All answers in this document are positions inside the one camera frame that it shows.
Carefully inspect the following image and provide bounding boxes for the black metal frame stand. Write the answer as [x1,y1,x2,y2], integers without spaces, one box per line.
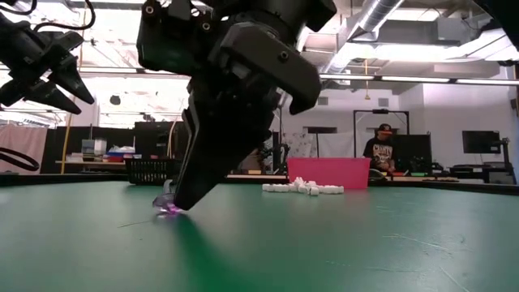
[352,108,410,160]

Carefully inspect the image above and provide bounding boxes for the large black screen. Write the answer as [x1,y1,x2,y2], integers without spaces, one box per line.
[391,133,433,174]

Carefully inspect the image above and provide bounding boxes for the clear plastic storage boxes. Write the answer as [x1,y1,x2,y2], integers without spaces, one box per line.
[80,137,109,157]

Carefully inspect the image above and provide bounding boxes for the green table mat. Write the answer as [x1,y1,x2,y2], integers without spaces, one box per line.
[0,180,519,292]

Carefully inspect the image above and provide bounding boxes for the black slotted plastic basket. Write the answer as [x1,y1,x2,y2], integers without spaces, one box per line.
[124,157,183,187]

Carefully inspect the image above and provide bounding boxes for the yellow power cable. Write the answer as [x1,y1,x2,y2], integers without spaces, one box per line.
[59,0,90,175]
[166,119,179,159]

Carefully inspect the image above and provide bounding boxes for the black room partition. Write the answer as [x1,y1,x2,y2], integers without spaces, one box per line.
[133,120,190,174]
[44,125,135,174]

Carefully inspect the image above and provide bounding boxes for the black wall monitor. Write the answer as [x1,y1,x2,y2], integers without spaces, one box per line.
[461,130,502,155]

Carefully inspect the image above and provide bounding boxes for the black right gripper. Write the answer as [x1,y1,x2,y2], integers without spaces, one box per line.
[136,0,324,211]

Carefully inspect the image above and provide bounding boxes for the black looped cable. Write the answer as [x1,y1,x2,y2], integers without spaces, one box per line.
[0,146,41,173]

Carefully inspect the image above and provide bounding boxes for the white cloth partition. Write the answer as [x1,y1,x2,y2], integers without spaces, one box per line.
[282,131,364,160]

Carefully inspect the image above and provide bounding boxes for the dark office desk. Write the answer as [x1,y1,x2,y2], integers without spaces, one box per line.
[448,161,518,186]

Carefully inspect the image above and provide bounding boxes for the silver ventilation duct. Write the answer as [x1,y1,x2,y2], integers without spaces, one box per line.
[322,0,406,75]

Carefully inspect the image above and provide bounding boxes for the pink plastic bin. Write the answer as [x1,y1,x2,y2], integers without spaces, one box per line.
[286,157,371,191]

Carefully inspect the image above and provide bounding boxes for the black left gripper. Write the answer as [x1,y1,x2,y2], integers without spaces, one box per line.
[0,11,96,116]

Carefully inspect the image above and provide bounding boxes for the pink curtain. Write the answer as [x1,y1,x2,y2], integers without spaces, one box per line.
[0,123,49,175]

